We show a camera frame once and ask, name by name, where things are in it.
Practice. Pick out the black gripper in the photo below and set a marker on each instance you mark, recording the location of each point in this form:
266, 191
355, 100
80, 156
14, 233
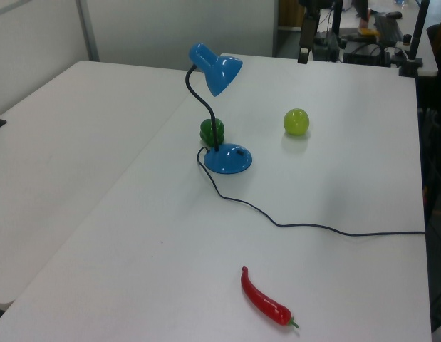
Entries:
310, 30

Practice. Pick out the blue desk lamp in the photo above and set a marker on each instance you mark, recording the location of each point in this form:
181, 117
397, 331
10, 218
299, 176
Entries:
220, 75

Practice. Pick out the wooden cabinet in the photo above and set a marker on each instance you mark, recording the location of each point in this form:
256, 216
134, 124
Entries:
289, 14

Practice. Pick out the thin black pole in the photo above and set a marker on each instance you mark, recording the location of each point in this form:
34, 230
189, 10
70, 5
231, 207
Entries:
337, 18

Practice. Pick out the black equipment box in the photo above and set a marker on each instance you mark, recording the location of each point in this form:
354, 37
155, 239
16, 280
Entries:
364, 55

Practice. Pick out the yellow object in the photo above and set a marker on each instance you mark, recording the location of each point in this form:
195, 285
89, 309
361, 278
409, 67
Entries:
368, 32

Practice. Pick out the light green apple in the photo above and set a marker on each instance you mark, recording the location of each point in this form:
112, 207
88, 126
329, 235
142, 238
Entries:
296, 122

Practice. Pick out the black keyboard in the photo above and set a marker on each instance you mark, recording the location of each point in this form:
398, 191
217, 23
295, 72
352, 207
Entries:
387, 28

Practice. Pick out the black computer mouse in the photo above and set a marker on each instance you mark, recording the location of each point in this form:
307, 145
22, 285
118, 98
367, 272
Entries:
394, 14

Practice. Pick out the dark green bell pepper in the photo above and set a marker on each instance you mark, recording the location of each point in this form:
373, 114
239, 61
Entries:
206, 132

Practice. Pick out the red chili pepper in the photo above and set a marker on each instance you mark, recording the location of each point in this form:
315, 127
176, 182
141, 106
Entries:
263, 303

